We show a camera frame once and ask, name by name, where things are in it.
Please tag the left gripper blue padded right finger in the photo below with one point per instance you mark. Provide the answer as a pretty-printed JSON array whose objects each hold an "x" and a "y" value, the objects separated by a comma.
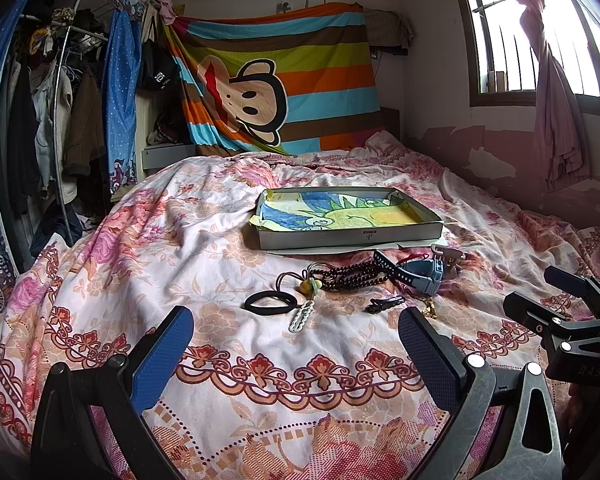
[{"x": 525, "y": 442}]

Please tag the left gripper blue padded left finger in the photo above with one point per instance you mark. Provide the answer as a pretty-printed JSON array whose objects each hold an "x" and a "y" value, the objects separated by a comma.
[{"x": 65, "y": 443}]

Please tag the beige hair comb clip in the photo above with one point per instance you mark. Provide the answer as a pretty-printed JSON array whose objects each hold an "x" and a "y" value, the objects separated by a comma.
[{"x": 450, "y": 258}]

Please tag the red cord gold pendant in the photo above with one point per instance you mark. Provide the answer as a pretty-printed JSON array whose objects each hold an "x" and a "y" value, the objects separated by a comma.
[{"x": 427, "y": 307}]

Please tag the blue kids smartwatch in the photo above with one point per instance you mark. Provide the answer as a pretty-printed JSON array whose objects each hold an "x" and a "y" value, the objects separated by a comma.
[{"x": 423, "y": 275}]

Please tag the black hair clip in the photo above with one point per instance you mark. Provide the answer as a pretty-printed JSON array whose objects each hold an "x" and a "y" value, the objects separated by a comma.
[{"x": 378, "y": 305}]

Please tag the floral pink bedsheet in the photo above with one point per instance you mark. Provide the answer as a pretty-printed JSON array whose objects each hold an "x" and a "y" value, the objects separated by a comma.
[{"x": 250, "y": 399}]

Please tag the pink window curtain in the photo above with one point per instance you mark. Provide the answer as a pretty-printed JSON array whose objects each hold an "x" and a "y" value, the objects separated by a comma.
[{"x": 559, "y": 147}]

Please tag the dinosaur drawing paper liner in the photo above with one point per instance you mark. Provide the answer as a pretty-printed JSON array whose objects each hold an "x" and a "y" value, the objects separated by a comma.
[{"x": 316, "y": 211}]

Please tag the hanging clothes in wardrobe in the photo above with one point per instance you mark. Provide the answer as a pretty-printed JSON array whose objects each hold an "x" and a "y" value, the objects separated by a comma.
[{"x": 53, "y": 158}]

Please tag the grey tray box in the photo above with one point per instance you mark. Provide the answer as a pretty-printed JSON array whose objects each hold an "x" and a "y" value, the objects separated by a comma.
[{"x": 430, "y": 228}]

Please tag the black cap hanging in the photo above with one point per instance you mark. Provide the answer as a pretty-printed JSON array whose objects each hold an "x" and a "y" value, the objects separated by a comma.
[{"x": 157, "y": 67}]

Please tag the striped monkey blanket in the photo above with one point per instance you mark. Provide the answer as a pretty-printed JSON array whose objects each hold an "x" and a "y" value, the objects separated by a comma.
[{"x": 291, "y": 84}]

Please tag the blue dotted wardrobe curtain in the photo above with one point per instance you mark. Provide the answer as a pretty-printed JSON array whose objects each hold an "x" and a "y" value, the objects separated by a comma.
[{"x": 122, "y": 20}]

